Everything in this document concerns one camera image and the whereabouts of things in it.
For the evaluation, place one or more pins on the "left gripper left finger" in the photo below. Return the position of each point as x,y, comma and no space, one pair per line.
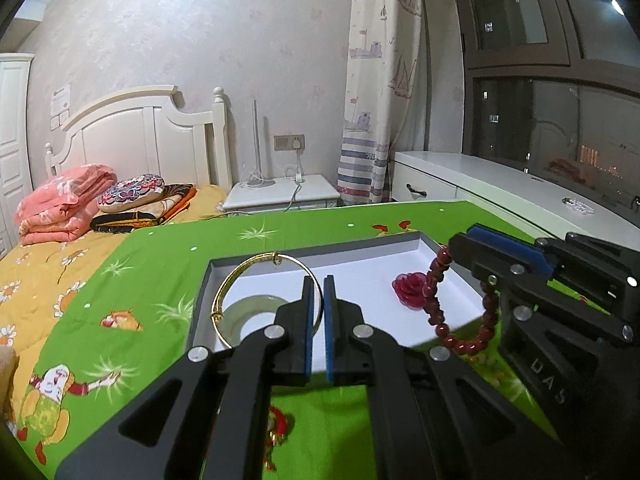
206,416

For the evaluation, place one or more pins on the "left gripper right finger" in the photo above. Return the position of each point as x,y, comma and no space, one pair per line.
432,416

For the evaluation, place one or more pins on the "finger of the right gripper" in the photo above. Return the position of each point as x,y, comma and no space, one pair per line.
567,261
591,308

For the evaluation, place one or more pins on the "dark red fabric flower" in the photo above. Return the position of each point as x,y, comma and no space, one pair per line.
408,288

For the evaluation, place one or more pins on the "pale green jade bangle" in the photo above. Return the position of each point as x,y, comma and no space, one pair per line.
247,315

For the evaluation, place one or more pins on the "thin gold bangle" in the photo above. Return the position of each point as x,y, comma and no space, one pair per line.
268,273

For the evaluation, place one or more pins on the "white window cabinet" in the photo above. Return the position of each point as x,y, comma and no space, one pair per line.
535,206

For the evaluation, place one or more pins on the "green cartoon print cloth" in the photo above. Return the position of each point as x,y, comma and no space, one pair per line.
331,435

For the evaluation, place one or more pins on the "dark framed window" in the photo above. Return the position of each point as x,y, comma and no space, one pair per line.
552,89

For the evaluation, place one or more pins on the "beige plush cushion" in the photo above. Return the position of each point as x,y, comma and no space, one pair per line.
8,366

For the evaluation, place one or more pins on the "black orange folded blanket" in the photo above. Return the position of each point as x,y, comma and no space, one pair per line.
175,199

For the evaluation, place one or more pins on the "white nightstand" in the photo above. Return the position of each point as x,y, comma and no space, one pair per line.
283,194

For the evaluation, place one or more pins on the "patterned pillow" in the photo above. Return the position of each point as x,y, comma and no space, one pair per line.
131,193

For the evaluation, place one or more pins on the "white desk lamp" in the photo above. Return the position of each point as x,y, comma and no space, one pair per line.
257,178

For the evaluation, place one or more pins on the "folded pink quilt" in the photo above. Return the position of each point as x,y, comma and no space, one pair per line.
61,209

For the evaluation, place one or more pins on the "sailboat print curtain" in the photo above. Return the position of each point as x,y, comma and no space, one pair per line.
382,62

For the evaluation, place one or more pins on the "white bed headboard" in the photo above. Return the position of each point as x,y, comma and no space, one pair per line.
141,131

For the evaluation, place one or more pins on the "white wardrobe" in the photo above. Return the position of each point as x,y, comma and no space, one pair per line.
16,180

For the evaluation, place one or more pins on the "wall power socket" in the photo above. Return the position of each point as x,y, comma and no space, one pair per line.
288,142

